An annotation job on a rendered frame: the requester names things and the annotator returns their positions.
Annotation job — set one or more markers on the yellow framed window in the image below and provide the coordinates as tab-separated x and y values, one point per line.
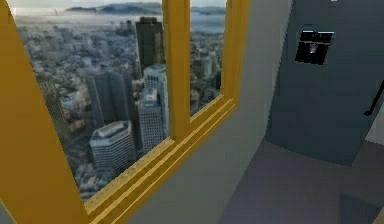
176	66

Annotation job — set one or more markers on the grey blue fridge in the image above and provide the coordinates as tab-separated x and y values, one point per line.
316	106

